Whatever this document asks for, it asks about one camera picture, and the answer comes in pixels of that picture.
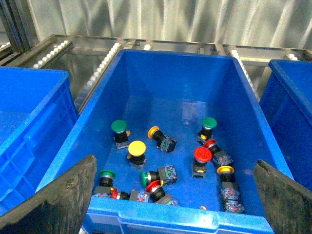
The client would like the red button lying right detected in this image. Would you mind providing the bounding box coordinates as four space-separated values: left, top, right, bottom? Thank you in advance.
203 139 234 168

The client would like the red mushroom button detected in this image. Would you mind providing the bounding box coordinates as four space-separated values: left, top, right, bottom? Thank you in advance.
191 146 213 178

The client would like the red button front edge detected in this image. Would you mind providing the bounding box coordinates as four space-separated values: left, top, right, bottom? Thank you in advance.
110 188 150 203

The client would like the green button front left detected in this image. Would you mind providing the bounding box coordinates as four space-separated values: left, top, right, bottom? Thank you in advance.
93 170 116 198

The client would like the red button front centre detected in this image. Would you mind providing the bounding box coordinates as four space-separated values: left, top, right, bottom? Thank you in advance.
146 180 178 206

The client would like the yellow mushroom button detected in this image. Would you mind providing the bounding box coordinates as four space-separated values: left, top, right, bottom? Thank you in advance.
127 140 147 171

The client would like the metal roller rack frame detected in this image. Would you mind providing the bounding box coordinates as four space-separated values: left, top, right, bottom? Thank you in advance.
0 35 312 112

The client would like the orange button lying centre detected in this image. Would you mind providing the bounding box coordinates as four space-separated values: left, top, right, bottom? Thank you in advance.
148 126 177 153

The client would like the empty blue middle bin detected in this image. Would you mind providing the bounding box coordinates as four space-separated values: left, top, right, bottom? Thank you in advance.
260 59 312 190

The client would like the blue bin with buttons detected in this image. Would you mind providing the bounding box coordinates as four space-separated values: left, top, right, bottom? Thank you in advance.
39 50 291 234

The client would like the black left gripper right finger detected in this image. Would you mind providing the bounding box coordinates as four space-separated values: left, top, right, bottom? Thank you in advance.
253 160 312 234

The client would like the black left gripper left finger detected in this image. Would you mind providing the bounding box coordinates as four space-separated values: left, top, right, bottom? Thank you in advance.
0 154 97 234

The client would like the blue bin far left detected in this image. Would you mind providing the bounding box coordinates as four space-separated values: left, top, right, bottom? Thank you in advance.
0 67 78 214

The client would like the green button lying centre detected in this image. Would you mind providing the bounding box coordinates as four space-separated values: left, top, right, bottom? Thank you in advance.
140 165 178 188

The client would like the yellow button right front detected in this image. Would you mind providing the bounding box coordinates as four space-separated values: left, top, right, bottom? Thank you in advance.
217 166 245 214

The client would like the green button back left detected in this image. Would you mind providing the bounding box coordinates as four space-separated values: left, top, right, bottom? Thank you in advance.
111 119 130 149

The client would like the green button back right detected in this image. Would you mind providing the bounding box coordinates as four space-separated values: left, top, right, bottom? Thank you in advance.
196 117 217 145

